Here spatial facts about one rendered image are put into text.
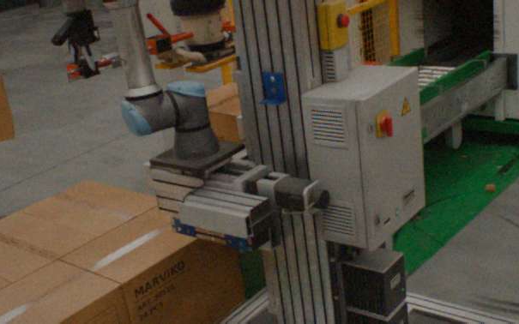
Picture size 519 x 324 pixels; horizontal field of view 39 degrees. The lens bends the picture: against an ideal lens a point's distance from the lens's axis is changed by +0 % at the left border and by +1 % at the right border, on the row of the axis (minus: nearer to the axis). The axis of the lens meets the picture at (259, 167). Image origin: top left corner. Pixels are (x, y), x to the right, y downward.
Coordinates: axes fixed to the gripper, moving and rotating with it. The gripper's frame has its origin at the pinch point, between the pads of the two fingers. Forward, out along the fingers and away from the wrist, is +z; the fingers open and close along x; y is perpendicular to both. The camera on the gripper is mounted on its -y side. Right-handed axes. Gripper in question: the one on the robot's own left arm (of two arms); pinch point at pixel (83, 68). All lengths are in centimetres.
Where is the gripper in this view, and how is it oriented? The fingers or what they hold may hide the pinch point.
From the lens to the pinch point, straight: 272.4
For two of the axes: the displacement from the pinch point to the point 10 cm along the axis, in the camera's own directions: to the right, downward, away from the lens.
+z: 1.3, 9.2, 3.7
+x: -7.4, -1.6, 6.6
